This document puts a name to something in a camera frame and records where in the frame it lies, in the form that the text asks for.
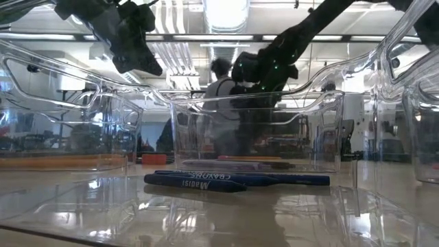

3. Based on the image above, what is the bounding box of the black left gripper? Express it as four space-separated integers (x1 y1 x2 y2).
112 0 163 76

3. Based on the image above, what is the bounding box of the clear plastic bin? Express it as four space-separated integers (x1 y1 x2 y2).
0 0 439 247
170 91 346 173
377 0 439 185
0 91 144 172

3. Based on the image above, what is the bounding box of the dark blue crayon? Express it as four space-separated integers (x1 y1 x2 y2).
154 169 283 187
143 173 248 193
239 173 331 187

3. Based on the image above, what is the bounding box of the person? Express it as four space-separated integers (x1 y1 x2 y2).
201 57 250 157

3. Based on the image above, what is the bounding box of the silver ventilation duct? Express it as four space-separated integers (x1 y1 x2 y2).
202 0 251 69

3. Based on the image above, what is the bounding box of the black ceiling light rail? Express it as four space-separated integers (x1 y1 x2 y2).
0 32 439 44

